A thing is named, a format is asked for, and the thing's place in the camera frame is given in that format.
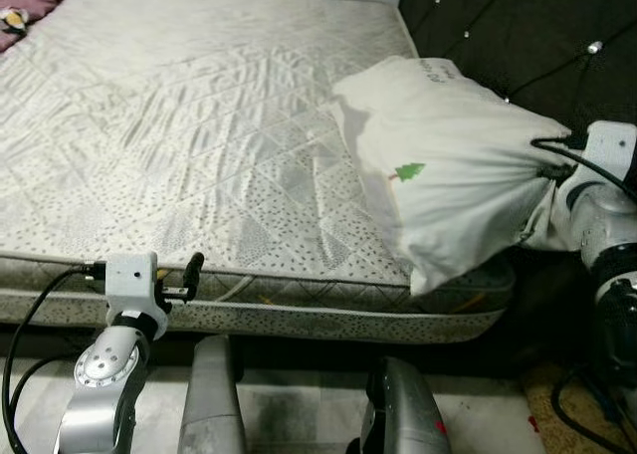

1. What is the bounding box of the white pillow with tree print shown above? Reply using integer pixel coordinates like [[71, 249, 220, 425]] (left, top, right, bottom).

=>
[[328, 54, 588, 298]]

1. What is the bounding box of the silver left robot leg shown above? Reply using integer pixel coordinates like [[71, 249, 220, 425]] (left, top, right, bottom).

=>
[[177, 335, 248, 454]]

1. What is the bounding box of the silver robot leg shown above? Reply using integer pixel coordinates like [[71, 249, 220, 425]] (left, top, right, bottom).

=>
[[346, 356, 451, 454], [177, 335, 248, 454]]

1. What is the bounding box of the white quilted mattress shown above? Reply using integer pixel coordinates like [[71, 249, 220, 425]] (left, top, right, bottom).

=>
[[0, 0, 519, 345]]

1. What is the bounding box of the black tufted headboard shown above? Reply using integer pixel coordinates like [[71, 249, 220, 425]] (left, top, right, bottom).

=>
[[396, 0, 637, 191]]

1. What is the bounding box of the brown floor mat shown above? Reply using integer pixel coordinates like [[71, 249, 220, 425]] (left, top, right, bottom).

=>
[[523, 359, 637, 454]]

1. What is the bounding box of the silver right robot leg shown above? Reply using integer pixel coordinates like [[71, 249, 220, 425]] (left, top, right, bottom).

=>
[[346, 356, 451, 454]]

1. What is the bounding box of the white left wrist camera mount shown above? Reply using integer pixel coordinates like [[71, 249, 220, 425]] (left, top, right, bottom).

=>
[[103, 252, 172, 338]]

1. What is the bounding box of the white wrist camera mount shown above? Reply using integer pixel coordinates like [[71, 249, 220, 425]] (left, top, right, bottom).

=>
[[585, 120, 637, 181], [103, 252, 172, 338]]

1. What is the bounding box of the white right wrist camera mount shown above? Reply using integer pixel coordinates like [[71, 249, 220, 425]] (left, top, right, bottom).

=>
[[585, 120, 637, 181]]

